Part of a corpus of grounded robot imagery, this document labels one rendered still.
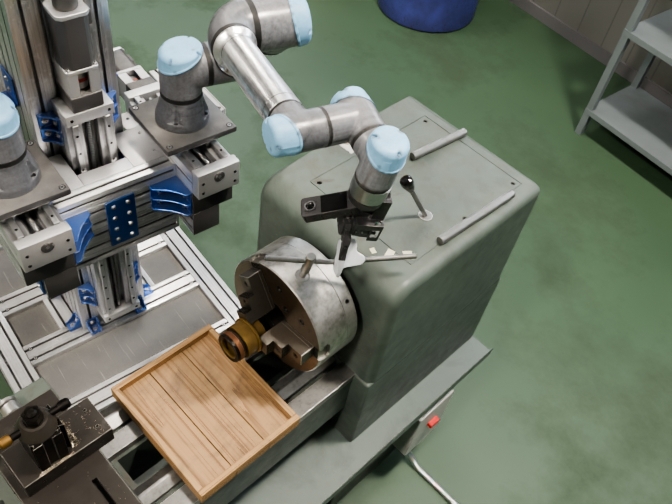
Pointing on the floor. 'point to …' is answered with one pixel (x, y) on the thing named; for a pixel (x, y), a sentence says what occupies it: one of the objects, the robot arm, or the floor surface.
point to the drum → (430, 14)
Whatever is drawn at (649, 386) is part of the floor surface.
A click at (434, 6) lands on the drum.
